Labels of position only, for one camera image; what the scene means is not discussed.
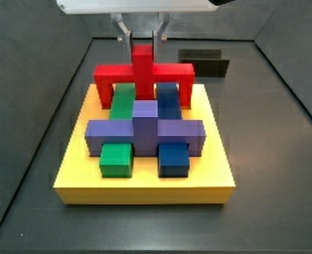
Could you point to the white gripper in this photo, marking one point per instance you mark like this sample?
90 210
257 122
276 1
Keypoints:
87 7

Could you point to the red cross-shaped block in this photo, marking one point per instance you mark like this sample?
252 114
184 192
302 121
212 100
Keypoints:
144 72

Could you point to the yellow base board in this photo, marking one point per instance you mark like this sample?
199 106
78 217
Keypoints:
209 184

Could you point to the purple cross-shaped block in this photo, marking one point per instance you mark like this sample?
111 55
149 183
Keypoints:
145 132

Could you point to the blue long block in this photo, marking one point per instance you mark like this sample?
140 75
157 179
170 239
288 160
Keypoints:
173 149

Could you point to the green long block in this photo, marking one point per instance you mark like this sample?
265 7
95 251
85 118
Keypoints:
115 160

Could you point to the black angled bracket holder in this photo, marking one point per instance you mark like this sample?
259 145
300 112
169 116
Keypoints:
208 61

